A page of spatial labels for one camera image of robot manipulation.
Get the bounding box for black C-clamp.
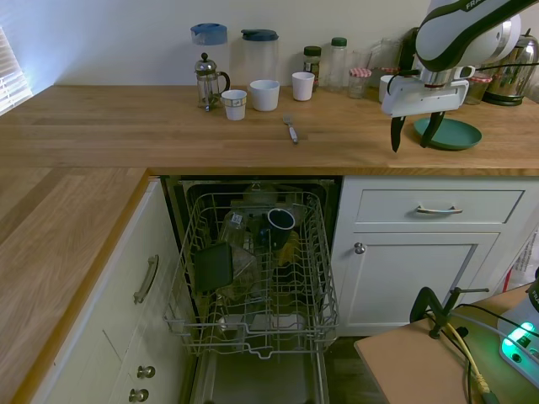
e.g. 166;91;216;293
409;285;490;340

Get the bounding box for clear glass container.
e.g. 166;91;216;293
217;209;263;298

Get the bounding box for metal baking tray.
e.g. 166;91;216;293
218;311;309;338

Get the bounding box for small patterned white cup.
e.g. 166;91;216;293
220;88;248;122

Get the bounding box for plain white cup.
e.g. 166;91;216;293
291;71;317;103

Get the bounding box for grey wire dishwasher rack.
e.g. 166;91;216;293
163;190;340;361

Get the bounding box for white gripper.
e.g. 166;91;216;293
381;75;470;154

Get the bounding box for dark blue mug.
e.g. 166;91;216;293
253;207;296;254

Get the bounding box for white plastic bag red print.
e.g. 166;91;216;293
506;224;539;292

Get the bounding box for yellow cable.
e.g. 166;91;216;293
445;321;493;396

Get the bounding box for clear drinking glass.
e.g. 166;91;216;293
350;49;374;71

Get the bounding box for white-handled metal fork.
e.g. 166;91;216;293
282;114;301;146

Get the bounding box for white cabinet with knob door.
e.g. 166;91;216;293
331;174;539;338

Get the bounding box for open dishwasher door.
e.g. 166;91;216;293
189;348;333;404

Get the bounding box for stainless steel electric kettle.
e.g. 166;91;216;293
481;28;539;107

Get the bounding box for yellow plastic item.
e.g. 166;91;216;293
275;232;302;268

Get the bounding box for wide white mug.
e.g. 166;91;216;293
248;78;281;113

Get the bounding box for white cabinet with drawers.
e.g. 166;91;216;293
29;176;200;404

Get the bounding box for long metal drawer handle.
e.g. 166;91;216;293
133;254;160;306

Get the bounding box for black square container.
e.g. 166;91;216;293
194;241;235;295

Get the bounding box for grey cable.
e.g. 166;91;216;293
449;311;521;338

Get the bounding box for clear pitcher light blue lid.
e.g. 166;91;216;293
189;22;230;92

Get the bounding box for curved metal drawer handle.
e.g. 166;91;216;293
414;205;464;216

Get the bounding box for glass French press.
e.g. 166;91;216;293
194;51;232;113

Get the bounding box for clear pitcher dark blue lid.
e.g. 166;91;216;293
240;28;280;86

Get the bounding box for teal round plate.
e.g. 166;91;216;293
412;117;483;152

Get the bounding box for clear bottle green lid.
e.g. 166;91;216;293
328;36;349;93

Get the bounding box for window blinds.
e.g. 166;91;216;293
0;24;34;118

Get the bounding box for black base cable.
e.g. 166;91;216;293
424;302;539;404

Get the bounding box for dark spice jar green lid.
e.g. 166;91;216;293
302;45;323;86

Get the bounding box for white robot base green light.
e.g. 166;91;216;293
498;277;539;379

